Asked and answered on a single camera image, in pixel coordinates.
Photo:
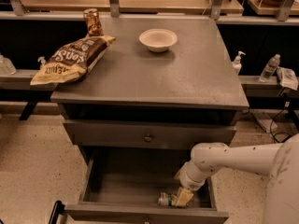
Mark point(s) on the grey open middle drawer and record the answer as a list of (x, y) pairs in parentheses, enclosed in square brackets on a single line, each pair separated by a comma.
[(123, 185)]

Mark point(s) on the green silver 7up can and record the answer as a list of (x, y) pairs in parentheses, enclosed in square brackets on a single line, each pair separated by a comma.
[(167, 199)]

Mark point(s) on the brown patterned drink can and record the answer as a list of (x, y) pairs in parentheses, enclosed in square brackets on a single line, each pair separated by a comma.
[(91, 17)]

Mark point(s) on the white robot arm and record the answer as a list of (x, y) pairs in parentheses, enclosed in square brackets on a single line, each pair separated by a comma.
[(279, 162)]

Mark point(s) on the brown yellow chip bag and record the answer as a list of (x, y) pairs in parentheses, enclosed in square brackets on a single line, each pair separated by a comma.
[(73, 61)]

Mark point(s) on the black handle bottom left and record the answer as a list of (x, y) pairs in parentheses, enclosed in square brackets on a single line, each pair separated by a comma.
[(57, 210)]

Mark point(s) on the small left pump bottle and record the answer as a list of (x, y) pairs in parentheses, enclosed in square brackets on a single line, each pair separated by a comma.
[(42, 61)]

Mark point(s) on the white pump sanitizer bottle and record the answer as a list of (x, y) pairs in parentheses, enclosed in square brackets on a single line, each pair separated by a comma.
[(236, 63)]

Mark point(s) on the clear plastic water bottle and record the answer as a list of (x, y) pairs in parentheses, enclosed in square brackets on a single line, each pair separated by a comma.
[(270, 68)]

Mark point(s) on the grey top drawer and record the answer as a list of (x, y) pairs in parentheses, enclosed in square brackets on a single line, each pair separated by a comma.
[(145, 134)]

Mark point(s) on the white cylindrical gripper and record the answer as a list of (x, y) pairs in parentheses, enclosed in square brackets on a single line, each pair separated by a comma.
[(189, 181)]

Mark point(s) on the white wipes packet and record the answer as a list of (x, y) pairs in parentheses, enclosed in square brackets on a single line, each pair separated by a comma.
[(287, 78)]

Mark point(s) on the grey drawer cabinet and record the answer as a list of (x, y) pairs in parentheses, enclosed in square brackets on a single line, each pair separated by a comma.
[(191, 83)]

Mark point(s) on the clear plastic container left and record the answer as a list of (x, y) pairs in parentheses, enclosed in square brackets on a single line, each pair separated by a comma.
[(6, 66)]

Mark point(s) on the white paper bowl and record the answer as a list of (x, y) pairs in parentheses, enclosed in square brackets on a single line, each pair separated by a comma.
[(158, 40)]

